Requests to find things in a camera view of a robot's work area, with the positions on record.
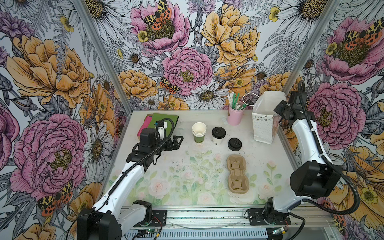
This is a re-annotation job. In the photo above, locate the black plastic cup lid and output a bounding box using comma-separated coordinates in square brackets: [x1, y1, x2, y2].
[211, 127, 226, 139]

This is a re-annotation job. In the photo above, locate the aluminium left corner post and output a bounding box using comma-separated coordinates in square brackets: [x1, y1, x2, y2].
[74, 1, 133, 116]

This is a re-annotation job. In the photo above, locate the aluminium corner post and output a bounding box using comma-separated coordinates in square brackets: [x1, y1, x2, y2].
[283, 0, 341, 96]
[74, 1, 133, 116]

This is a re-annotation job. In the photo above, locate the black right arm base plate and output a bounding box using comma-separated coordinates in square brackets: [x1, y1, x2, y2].
[244, 208, 291, 226]

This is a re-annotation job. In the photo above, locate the aluminium front frame rail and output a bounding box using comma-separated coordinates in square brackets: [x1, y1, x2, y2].
[80, 205, 334, 229]

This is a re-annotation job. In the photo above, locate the pink plastic straw cup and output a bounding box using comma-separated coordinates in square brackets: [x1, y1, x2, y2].
[227, 107, 245, 126]

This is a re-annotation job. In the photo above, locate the brown pulp cup carrier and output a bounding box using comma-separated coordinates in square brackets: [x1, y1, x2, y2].
[227, 155, 250, 194]

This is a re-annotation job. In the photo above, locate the stack of black lids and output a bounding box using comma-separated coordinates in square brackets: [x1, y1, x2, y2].
[228, 138, 243, 152]

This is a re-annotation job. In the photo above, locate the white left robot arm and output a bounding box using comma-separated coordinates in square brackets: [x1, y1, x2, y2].
[76, 118, 184, 240]

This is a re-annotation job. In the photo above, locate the white paper coffee cup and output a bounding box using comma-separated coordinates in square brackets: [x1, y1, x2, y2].
[212, 136, 224, 145]

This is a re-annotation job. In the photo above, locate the aluminium right corner post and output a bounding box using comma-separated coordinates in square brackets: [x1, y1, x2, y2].
[283, 0, 341, 96]

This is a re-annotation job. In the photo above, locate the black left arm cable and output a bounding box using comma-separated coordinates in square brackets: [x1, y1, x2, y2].
[64, 117, 175, 240]

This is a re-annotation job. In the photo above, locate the stack of paper cups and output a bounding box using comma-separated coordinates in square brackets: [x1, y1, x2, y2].
[192, 122, 207, 144]

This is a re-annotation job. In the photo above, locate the white ventilated cable duct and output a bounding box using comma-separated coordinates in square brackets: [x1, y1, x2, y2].
[124, 227, 269, 240]

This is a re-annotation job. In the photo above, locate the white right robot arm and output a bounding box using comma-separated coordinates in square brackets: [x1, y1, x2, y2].
[263, 91, 341, 224]

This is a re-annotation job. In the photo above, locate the cartoon animal paper gift bag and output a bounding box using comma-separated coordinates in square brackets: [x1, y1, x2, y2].
[242, 91, 287, 145]

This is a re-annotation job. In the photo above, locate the pink paper napkin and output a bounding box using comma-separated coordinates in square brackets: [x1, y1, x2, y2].
[137, 115, 152, 138]

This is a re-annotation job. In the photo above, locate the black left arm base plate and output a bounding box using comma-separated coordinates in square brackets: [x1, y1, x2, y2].
[137, 210, 168, 227]

